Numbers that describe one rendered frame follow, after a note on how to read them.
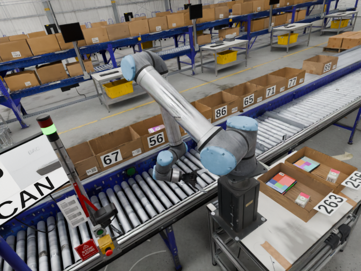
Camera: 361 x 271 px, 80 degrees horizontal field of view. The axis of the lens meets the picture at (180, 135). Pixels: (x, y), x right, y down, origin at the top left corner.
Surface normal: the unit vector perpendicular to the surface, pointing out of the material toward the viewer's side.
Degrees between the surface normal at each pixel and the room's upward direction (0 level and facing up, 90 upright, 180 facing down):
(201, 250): 0
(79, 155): 89
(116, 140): 89
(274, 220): 0
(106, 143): 89
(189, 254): 0
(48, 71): 86
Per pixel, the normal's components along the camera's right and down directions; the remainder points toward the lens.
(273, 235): -0.12, -0.84
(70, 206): 0.53, 0.39
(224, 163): -0.56, 0.50
